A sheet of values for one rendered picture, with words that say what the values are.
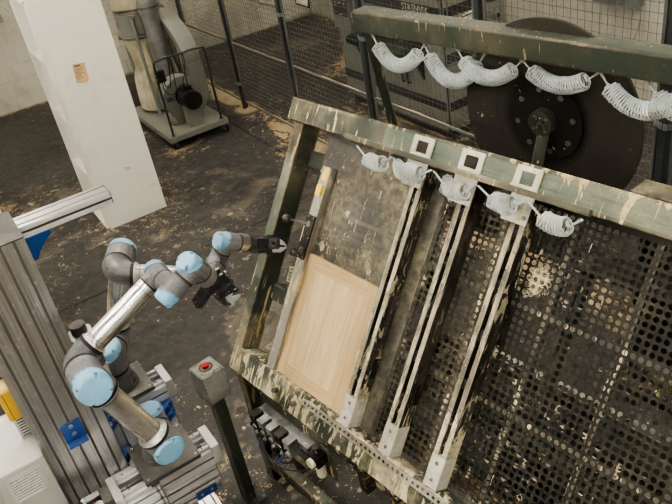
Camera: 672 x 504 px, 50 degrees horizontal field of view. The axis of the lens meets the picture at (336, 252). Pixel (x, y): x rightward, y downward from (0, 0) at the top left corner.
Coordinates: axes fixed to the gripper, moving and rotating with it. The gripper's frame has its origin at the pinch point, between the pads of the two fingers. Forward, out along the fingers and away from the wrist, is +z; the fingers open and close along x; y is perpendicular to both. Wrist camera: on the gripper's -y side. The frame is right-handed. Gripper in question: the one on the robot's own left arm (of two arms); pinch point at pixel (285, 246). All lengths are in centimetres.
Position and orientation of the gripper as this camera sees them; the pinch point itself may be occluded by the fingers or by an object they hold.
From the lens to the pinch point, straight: 318.7
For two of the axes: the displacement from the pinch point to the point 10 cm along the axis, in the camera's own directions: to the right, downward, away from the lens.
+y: -7.1, 0.2, 7.0
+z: 7.0, 0.7, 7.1
